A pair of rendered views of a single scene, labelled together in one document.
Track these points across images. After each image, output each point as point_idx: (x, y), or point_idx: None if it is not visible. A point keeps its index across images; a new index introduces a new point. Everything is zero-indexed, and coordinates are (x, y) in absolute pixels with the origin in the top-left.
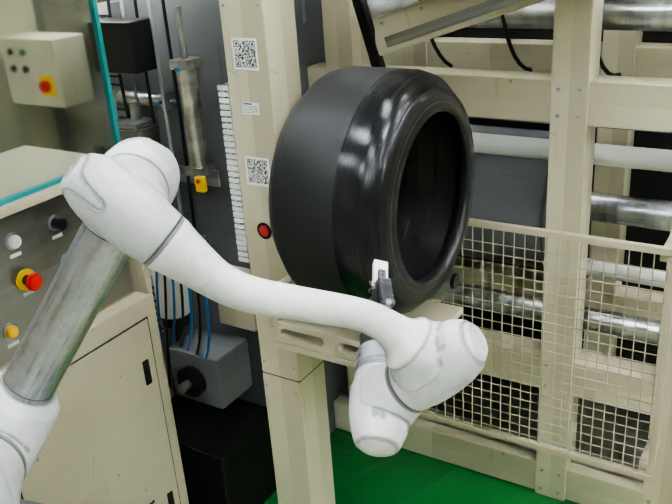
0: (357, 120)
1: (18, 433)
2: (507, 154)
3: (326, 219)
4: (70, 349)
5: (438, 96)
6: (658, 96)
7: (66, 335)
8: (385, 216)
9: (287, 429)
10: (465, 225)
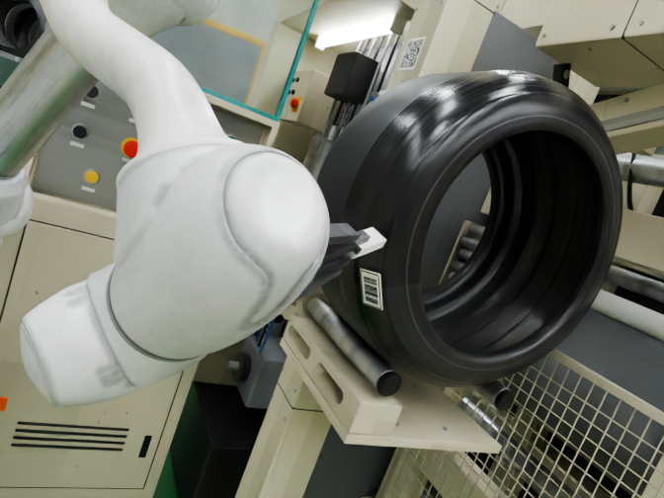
0: (457, 78)
1: None
2: (662, 337)
3: (355, 167)
4: (15, 120)
5: (587, 125)
6: None
7: (14, 96)
8: (420, 187)
9: (262, 454)
10: (553, 339)
